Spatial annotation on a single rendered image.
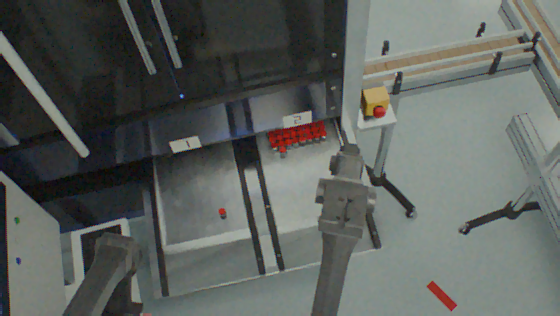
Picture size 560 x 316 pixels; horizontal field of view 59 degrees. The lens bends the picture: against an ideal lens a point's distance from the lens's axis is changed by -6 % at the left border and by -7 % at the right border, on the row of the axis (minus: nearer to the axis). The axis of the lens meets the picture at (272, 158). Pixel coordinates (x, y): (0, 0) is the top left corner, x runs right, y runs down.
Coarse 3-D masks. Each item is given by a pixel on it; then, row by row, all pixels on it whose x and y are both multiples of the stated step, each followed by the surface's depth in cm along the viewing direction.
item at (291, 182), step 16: (336, 128) 167; (320, 144) 168; (336, 144) 167; (272, 160) 166; (288, 160) 166; (304, 160) 166; (320, 160) 165; (272, 176) 164; (288, 176) 163; (304, 176) 163; (320, 176) 162; (272, 192) 161; (288, 192) 161; (304, 192) 160; (288, 208) 158; (304, 208) 158; (320, 208) 157; (288, 224) 153
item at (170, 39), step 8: (152, 0) 98; (160, 8) 101; (160, 16) 102; (160, 24) 104; (168, 24) 106; (168, 32) 107; (168, 40) 109; (176, 40) 118; (168, 48) 111; (176, 48) 112; (176, 56) 114; (176, 64) 116
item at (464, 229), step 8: (512, 200) 232; (504, 208) 232; (528, 208) 231; (536, 208) 232; (480, 216) 234; (488, 216) 231; (496, 216) 230; (504, 216) 230; (512, 216) 229; (464, 224) 241; (472, 224) 234; (480, 224) 233; (464, 232) 239
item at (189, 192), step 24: (216, 144) 171; (168, 168) 168; (192, 168) 167; (216, 168) 167; (168, 192) 164; (192, 192) 163; (216, 192) 163; (240, 192) 158; (168, 216) 160; (192, 216) 159; (216, 216) 159; (240, 216) 158; (168, 240) 156; (192, 240) 152
